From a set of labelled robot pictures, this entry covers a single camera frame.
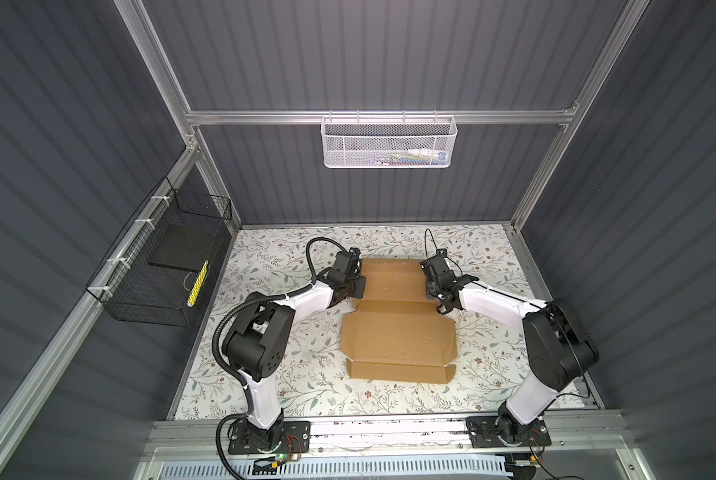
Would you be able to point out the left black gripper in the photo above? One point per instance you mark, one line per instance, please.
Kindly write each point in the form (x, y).
(359, 281)

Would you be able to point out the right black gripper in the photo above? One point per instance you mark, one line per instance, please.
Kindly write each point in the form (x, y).
(429, 289)

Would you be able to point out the brown cardboard box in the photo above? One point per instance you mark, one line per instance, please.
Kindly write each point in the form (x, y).
(395, 332)

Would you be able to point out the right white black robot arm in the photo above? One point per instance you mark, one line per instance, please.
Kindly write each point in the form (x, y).
(559, 347)

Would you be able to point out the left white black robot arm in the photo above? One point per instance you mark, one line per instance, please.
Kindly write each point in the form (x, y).
(249, 343)

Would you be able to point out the floral patterned table mat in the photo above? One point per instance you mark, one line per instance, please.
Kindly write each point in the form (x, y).
(313, 379)

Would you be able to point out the pens in white basket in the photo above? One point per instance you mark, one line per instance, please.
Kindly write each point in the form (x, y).
(414, 157)

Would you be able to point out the yellow marker pen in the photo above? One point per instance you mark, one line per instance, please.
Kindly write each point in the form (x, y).
(198, 285)

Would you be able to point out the black foam pad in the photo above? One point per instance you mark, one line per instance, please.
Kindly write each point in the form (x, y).
(184, 248)

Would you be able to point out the white wire mesh basket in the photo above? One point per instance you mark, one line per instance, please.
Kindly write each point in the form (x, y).
(351, 142)

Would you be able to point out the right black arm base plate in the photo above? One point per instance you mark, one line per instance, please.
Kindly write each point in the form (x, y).
(492, 431)

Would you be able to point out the aluminium mounting rail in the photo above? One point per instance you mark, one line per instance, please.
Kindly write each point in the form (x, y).
(340, 436)

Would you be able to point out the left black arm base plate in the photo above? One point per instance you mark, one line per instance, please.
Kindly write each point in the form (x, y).
(283, 437)

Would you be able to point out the black wire basket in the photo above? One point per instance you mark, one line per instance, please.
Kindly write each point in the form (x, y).
(133, 291)

